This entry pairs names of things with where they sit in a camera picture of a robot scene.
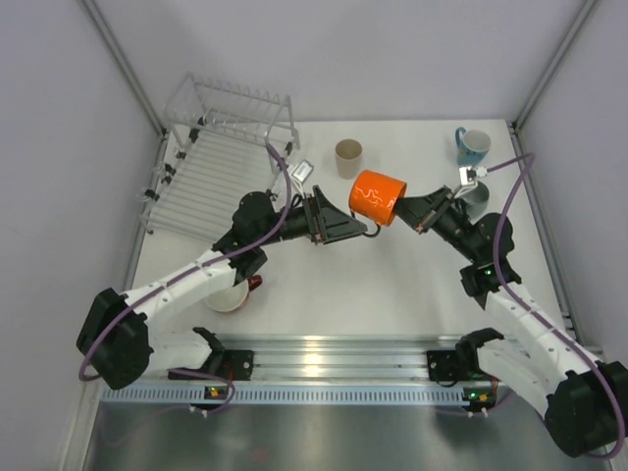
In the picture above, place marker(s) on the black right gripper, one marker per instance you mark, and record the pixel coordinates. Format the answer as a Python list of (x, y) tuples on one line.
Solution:
[(433, 216)]

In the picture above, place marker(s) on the silver wire dish rack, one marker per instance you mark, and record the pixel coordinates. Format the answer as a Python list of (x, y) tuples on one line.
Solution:
[(216, 153)]

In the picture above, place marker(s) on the beige handleless cup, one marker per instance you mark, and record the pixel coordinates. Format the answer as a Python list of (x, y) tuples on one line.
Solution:
[(348, 158)]

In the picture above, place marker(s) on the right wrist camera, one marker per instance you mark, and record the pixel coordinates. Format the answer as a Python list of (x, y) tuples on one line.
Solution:
[(469, 177)]

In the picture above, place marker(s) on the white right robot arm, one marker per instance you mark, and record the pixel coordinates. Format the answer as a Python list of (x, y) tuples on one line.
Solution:
[(581, 399)]

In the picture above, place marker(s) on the blue mug white interior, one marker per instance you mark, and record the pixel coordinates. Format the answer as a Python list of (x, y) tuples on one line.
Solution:
[(472, 146)]

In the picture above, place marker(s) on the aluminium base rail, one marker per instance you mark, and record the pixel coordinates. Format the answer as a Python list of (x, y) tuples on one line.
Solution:
[(339, 359)]

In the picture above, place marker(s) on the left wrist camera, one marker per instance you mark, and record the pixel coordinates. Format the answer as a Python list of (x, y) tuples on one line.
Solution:
[(299, 173)]

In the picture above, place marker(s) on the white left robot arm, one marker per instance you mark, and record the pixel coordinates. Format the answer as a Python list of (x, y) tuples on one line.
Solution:
[(127, 335)]

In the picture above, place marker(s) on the grey green speckled mug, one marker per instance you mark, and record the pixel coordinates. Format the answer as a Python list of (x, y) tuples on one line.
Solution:
[(476, 200)]

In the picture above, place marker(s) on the perforated grey cable duct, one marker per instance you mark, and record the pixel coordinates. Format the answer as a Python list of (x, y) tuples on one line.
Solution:
[(251, 394)]

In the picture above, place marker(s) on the orange mug black handle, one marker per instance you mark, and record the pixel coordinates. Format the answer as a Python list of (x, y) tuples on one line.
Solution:
[(374, 195)]

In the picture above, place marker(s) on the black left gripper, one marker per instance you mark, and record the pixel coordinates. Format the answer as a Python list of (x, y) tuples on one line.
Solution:
[(317, 219)]

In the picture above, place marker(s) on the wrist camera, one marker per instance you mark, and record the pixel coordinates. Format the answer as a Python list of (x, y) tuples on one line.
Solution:
[(299, 173), (469, 177)]

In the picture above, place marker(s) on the red mug white interior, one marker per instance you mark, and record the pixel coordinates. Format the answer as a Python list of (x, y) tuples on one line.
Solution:
[(231, 299)]

